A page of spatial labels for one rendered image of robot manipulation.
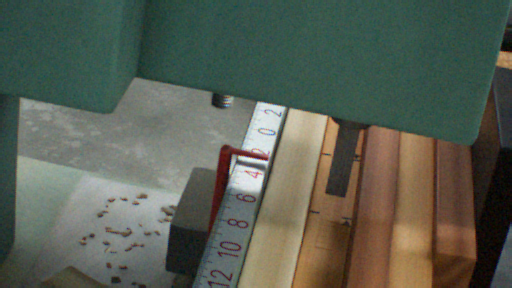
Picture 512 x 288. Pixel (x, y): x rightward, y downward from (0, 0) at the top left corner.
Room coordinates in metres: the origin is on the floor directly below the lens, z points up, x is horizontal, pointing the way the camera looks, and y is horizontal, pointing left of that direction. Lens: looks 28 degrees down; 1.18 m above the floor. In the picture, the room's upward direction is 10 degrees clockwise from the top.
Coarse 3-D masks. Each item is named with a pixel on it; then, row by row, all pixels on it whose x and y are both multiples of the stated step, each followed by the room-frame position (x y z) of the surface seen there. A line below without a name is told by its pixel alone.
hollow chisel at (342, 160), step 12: (348, 132) 0.40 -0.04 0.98; (336, 144) 0.40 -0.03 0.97; (348, 144) 0.40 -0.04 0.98; (336, 156) 0.40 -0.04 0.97; (348, 156) 0.40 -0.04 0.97; (336, 168) 0.40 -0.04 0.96; (348, 168) 0.40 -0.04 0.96; (336, 180) 0.40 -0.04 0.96; (348, 180) 0.40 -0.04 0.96; (336, 192) 0.40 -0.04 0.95
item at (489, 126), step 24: (504, 72) 0.46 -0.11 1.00; (504, 96) 0.43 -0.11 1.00; (504, 120) 0.41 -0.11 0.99; (480, 144) 0.43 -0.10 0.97; (504, 144) 0.39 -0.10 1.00; (480, 168) 0.42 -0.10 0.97; (504, 168) 0.38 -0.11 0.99; (480, 192) 0.40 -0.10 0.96; (504, 192) 0.38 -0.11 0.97; (480, 216) 0.38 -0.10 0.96; (504, 216) 0.38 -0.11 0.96; (480, 240) 0.38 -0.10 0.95; (504, 240) 0.38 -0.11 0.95; (480, 264) 0.38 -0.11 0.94
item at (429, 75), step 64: (192, 0) 0.37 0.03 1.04; (256, 0) 0.37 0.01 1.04; (320, 0) 0.37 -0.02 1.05; (384, 0) 0.37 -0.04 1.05; (448, 0) 0.37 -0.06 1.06; (192, 64) 0.37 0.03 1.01; (256, 64) 0.37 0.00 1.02; (320, 64) 0.37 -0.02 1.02; (384, 64) 0.37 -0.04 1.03; (448, 64) 0.37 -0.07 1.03; (448, 128) 0.37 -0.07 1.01
